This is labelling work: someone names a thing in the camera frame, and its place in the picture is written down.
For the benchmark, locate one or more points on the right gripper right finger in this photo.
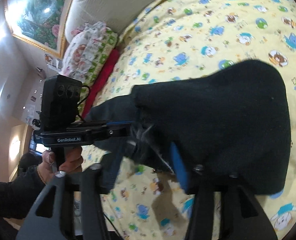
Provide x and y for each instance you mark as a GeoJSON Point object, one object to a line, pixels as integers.
{"type": "Point", "coordinates": [242, 217]}

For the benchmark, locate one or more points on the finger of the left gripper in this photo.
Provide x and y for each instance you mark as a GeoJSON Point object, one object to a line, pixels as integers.
{"type": "Point", "coordinates": [119, 123]}
{"type": "Point", "coordinates": [121, 132]}

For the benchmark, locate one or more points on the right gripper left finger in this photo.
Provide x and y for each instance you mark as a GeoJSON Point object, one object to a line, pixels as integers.
{"type": "Point", "coordinates": [52, 215]}

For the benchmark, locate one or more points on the black pants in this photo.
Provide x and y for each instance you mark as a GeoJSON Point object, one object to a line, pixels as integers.
{"type": "Point", "coordinates": [234, 122]}

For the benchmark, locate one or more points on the person left forearm black sleeve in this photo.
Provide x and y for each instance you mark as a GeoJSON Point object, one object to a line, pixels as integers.
{"type": "Point", "coordinates": [16, 199]}

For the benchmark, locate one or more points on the person left hand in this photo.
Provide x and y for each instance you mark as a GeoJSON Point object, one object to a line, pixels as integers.
{"type": "Point", "coordinates": [72, 164]}

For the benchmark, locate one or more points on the red blanket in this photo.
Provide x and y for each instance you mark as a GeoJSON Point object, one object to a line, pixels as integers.
{"type": "Point", "coordinates": [101, 80]}

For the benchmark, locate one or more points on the floral pillow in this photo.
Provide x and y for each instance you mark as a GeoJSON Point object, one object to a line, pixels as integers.
{"type": "Point", "coordinates": [88, 51]}

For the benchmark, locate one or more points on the striped beige headboard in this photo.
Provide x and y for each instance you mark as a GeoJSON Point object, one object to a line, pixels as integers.
{"type": "Point", "coordinates": [117, 14]}

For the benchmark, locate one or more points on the framed landscape painting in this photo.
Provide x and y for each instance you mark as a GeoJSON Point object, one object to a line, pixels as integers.
{"type": "Point", "coordinates": [40, 23]}

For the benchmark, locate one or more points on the yellow bear print bedsheet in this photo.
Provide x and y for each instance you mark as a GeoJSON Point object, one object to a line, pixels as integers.
{"type": "Point", "coordinates": [175, 40]}

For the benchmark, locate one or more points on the black camera box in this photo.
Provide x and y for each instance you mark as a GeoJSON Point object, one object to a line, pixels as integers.
{"type": "Point", "coordinates": [60, 99]}

